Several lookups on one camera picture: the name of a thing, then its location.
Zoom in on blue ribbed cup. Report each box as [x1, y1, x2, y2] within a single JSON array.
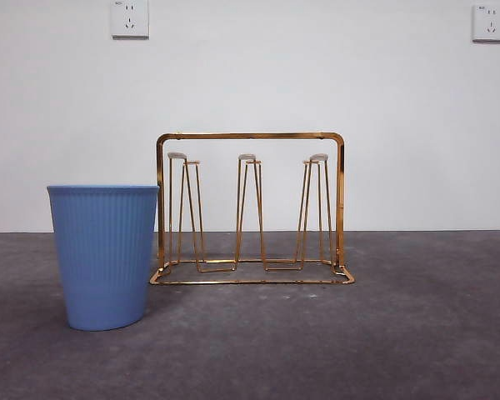
[[46, 185, 161, 333]]

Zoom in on white wall socket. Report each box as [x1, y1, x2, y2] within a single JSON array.
[[472, 3, 500, 43], [111, 0, 150, 41]]

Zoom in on gold wire cup rack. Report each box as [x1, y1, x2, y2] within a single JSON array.
[[148, 132, 357, 287]]

